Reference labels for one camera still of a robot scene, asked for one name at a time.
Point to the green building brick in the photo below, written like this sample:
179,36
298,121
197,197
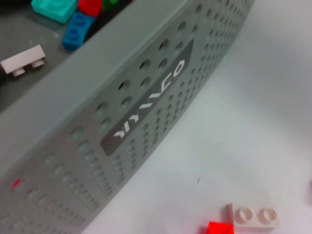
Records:
111,3

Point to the clear building brick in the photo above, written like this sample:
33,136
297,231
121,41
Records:
253,215
23,59

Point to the small red square brick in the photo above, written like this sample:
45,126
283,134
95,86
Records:
90,7

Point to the grey perforated storage bin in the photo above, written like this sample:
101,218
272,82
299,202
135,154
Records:
122,61

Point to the blue square building brick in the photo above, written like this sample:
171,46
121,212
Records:
76,30

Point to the teal square building brick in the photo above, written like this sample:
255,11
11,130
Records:
53,7

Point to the red building brick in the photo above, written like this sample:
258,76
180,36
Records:
219,228

